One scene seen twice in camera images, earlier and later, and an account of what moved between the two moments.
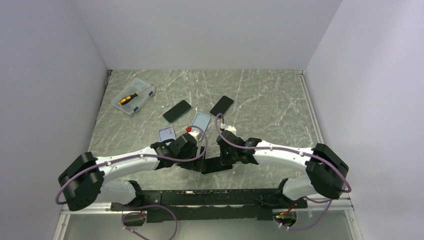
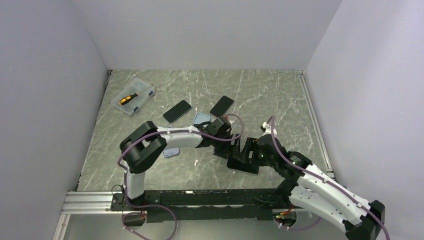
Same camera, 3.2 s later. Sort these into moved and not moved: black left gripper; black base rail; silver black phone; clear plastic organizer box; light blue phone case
Moved: silver black phone; black left gripper
Not moved: light blue phone case; clear plastic organizer box; black base rail
